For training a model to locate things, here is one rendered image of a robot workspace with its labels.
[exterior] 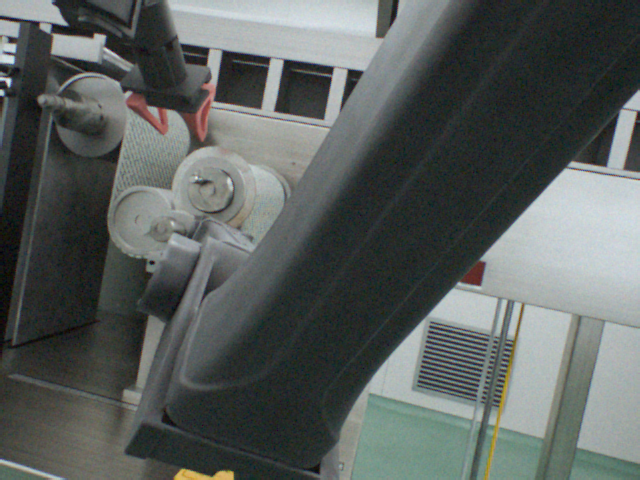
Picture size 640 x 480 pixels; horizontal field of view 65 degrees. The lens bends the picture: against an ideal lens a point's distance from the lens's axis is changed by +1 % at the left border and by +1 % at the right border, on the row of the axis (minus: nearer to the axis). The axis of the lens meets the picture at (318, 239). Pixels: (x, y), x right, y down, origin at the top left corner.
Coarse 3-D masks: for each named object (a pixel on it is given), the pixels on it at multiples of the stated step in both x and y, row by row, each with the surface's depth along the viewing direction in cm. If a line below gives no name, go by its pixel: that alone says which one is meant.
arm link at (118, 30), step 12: (60, 12) 58; (72, 12) 57; (84, 12) 49; (96, 12) 49; (132, 12) 53; (72, 24) 59; (84, 24) 50; (96, 24) 49; (108, 24) 50; (120, 24) 51; (132, 24) 53; (120, 36) 52; (132, 36) 54
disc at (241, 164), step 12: (192, 156) 83; (204, 156) 83; (228, 156) 82; (180, 168) 84; (240, 168) 82; (180, 180) 84; (252, 180) 82; (252, 192) 82; (180, 204) 84; (252, 204) 82; (240, 216) 82
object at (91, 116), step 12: (72, 96) 81; (84, 96) 82; (84, 108) 81; (96, 108) 84; (60, 120) 82; (72, 120) 81; (84, 120) 81; (96, 120) 84; (84, 132) 85; (96, 132) 86
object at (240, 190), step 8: (200, 160) 82; (208, 160) 82; (216, 160) 82; (224, 160) 82; (192, 168) 83; (200, 168) 82; (224, 168) 82; (232, 168) 82; (184, 176) 83; (232, 176) 82; (240, 176) 81; (184, 184) 83; (240, 184) 81; (184, 192) 83; (240, 192) 81; (184, 200) 83; (232, 200) 82; (240, 200) 81; (184, 208) 83; (192, 208) 83; (232, 208) 82; (240, 208) 81; (216, 216) 82; (224, 216) 82; (232, 216) 82
